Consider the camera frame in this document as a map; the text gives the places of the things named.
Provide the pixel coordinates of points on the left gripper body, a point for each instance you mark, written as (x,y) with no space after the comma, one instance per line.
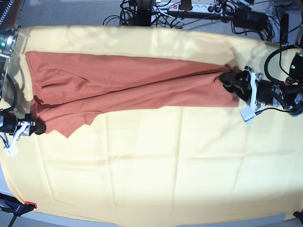
(258,92)

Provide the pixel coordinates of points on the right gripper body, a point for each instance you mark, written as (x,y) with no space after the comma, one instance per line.
(10,124)

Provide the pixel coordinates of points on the terracotta orange T-shirt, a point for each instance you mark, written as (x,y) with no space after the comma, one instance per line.
(71,89)

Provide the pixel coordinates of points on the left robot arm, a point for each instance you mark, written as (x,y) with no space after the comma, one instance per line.
(292,87)

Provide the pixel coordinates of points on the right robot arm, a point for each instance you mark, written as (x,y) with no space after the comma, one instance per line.
(9,11)

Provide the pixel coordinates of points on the black power adapter box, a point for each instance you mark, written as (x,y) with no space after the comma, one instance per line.
(249,18)

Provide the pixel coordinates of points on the black upright box right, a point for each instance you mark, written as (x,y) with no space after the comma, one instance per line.
(284,26)

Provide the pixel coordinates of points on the blue black bar clamp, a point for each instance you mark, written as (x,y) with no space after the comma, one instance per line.
(10,204)

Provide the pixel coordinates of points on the yellow table cloth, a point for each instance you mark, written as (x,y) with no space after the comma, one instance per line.
(163,167)

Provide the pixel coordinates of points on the white power strip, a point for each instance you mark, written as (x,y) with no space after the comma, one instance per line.
(197,10)

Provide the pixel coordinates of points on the black clamp right corner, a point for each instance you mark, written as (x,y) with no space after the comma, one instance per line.
(299,215)

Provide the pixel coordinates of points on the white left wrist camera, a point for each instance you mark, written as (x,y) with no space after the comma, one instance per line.
(248,115)

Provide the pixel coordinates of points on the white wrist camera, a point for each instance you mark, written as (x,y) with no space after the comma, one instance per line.
(248,115)
(12,151)

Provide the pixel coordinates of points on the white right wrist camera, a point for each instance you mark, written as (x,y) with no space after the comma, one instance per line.
(12,151)

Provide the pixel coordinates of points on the black table stand post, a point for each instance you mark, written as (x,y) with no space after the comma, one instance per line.
(143,12)

